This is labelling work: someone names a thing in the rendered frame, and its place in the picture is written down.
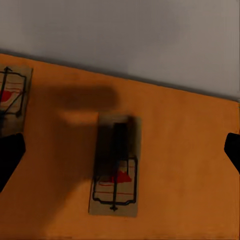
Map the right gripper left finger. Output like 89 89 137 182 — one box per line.
0 133 26 193

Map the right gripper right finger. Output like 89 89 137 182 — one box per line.
224 133 240 173

